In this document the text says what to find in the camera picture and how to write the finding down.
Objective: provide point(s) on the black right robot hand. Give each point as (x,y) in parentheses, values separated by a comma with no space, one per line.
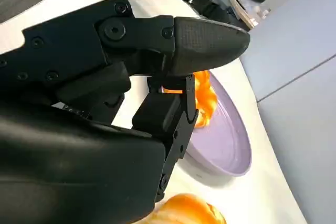
(65,155)

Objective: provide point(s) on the orange white toy bread roll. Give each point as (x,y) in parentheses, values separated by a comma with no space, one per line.
(189,211)
(206,95)

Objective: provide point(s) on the lilac plate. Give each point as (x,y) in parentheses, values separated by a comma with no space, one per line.
(223,142)

